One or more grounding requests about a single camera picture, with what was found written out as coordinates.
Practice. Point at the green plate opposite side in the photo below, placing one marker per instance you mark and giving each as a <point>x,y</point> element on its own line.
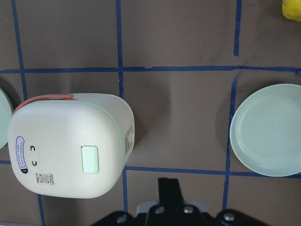
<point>6,111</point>

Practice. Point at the white rice cooker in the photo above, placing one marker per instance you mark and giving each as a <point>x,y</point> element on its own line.
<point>71,146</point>

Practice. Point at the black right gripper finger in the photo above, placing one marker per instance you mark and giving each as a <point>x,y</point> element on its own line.
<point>170,202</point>

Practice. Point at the yellow lemon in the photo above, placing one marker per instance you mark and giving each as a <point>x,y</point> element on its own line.
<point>291,9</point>

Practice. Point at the green plate near lemon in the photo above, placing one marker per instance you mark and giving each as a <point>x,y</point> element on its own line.
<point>265,131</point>

